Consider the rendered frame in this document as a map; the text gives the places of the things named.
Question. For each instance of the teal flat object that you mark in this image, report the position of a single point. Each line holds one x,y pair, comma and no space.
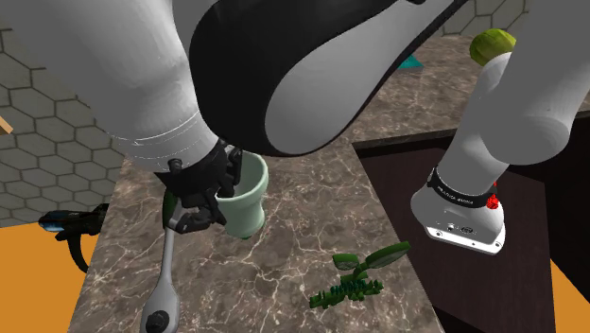
410,63

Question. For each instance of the pale green cup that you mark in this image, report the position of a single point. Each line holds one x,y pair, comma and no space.
246,203

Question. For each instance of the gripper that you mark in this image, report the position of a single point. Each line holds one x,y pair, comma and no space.
196,177

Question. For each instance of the black power tool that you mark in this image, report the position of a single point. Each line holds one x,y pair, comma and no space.
76,221

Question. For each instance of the green plant sprout toy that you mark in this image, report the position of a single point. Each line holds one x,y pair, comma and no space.
355,281

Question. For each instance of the light wooden bar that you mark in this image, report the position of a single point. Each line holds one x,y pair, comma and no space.
4,124

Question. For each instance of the green round cabbage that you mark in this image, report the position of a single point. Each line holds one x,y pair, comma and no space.
488,46

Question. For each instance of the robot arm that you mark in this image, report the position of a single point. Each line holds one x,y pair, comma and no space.
115,69

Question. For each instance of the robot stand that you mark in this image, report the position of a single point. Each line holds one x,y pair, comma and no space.
479,295

